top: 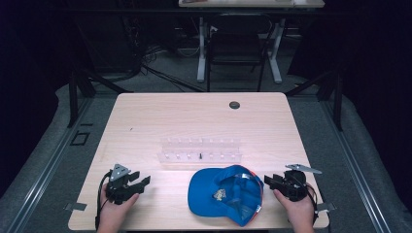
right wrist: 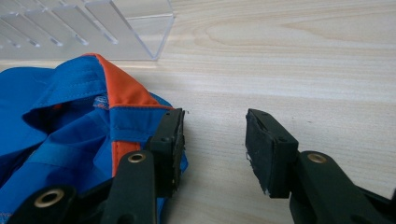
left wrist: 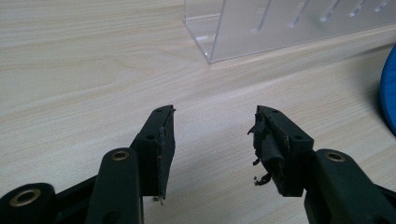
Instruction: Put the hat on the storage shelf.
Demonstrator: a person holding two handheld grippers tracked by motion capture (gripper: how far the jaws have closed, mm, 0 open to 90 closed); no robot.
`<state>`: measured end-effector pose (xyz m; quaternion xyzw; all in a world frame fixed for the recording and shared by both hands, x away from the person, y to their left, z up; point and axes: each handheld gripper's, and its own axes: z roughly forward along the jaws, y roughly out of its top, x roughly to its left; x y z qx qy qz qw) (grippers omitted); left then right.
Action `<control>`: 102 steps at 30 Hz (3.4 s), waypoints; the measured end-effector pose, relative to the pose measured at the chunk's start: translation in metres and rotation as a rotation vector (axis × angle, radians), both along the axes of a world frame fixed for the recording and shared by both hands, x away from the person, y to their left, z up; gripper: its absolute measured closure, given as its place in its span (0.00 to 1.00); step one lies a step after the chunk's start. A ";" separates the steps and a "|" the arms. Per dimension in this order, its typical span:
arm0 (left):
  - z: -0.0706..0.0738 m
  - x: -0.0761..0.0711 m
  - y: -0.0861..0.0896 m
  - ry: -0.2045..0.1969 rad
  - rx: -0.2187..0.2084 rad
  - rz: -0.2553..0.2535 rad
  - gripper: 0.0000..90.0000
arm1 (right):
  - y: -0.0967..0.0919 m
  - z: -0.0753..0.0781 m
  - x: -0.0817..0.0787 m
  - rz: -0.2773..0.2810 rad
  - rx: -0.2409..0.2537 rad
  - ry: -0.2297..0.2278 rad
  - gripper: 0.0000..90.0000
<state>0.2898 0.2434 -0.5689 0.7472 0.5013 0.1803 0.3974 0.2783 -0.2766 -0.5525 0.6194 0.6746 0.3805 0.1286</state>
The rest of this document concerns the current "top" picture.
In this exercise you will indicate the person's right hand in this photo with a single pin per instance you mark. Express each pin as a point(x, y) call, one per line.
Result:
point(301, 215)

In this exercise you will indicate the aluminium floor rail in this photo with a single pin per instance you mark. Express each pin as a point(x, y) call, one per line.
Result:
point(353, 168)
point(48, 168)

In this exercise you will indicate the black metal frame stand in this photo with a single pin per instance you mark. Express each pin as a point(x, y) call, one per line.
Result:
point(73, 97)
point(337, 100)

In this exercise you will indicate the blue baseball cap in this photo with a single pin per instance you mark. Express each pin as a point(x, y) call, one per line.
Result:
point(205, 194)

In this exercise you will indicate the grey metal table bracket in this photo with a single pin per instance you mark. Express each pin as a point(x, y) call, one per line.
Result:
point(76, 206)
point(325, 207)

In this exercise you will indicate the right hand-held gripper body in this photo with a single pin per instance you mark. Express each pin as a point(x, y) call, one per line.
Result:
point(294, 186)

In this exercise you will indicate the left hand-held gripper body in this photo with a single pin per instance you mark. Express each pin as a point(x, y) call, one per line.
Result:
point(118, 187)

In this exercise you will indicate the round grey table grommet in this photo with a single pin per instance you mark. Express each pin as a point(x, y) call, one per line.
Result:
point(234, 105)

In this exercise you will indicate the black metal crossbar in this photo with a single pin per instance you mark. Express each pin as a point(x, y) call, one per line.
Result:
point(145, 11)

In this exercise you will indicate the person's left hand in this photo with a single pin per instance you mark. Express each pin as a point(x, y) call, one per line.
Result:
point(111, 215)

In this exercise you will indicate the white-legged desk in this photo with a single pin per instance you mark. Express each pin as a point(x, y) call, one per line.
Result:
point(243, 4)

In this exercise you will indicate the clear acrylic rack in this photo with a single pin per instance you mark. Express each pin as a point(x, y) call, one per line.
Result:
point(200, 150)

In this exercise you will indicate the black chair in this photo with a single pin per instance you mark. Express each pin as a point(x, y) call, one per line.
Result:
point(236, 48)

